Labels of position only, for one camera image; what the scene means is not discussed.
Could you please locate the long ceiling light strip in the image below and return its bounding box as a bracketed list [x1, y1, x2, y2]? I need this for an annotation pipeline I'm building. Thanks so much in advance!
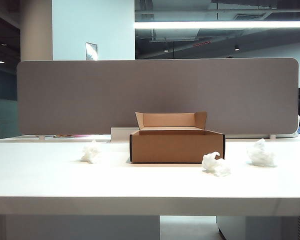
[134, 20, 300, 29]

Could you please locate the ceiling air vent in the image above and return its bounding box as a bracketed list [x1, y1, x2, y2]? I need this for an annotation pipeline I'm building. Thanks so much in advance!
[233, 12, 260, 21]

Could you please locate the white wall poster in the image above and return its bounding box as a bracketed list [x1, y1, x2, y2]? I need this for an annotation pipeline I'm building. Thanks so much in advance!
[85, 41, 99, 61]

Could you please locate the grey desk divider panel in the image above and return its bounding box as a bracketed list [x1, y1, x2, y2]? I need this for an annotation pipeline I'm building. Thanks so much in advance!
[16, 57, 300, 139]

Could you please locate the white paper ball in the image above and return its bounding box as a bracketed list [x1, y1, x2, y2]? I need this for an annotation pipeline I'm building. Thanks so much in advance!
[79, 139, 103, 165]
[246, 138, 277, 168]
[201, 151, 232, 178]

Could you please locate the brown open cardboard box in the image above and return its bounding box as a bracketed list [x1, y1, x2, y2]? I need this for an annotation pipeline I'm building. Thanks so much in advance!
[129, 111, 227, 164]

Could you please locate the white rectangular block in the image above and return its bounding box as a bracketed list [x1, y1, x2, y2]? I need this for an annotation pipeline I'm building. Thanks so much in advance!
[110, 126, 131, 143]

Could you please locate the grey under-desk panel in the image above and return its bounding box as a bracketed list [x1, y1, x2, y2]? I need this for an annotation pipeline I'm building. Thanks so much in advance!
[0, 214, 161, 240]

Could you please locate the red ceiling sign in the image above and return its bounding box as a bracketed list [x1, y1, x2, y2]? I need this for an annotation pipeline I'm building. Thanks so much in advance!
[193, 41, 211, 49]

